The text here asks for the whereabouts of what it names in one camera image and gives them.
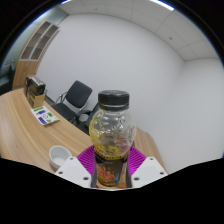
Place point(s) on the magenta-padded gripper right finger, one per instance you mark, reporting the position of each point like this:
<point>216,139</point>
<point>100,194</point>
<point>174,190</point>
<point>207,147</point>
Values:
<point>146,168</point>

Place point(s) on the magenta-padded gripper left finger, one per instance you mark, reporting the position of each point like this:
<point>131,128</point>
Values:
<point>74,170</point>

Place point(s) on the clear bottle with dark label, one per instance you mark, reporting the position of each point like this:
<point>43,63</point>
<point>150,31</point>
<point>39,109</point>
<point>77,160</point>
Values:
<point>110,170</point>

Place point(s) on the white and grey mug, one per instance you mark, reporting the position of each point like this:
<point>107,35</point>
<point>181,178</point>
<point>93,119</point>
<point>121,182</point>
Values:
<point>59,156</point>

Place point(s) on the wooden side desk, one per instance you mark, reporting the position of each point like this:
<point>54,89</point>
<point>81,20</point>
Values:
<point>146,141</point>

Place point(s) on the white booklet with coloured print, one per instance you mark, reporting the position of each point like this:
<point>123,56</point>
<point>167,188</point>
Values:
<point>45,115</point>

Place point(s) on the black office chair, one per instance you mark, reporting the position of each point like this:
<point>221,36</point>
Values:
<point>77,95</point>

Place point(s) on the tan cardboard box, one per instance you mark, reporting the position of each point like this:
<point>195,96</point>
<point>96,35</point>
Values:
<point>36,100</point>

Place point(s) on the black box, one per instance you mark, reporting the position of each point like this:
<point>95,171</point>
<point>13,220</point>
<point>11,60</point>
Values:
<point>35,85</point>

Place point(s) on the wooden cabinet with glass doors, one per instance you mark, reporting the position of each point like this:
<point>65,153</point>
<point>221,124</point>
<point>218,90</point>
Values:
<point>33,53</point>

